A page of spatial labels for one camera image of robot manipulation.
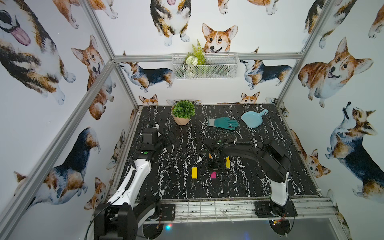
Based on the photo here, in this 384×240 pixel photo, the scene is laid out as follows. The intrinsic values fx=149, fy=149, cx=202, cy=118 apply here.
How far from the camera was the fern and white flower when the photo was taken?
814 millimetres

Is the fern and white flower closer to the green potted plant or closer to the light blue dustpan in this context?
the green potted plant

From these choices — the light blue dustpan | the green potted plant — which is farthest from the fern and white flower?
the light blue dustpan
